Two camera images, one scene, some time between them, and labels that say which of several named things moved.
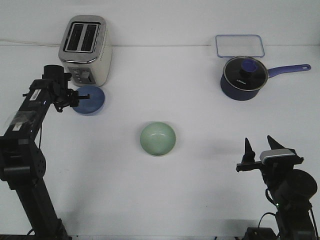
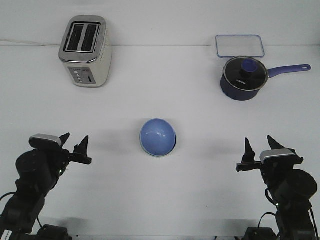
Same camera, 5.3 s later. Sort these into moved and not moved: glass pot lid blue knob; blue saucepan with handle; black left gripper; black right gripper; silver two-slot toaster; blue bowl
Moved: black left gripper; blue bowl
Not moved: black right gripper; silver two-slot toaster; blue saucepan with handle; glass pot lid blue knob
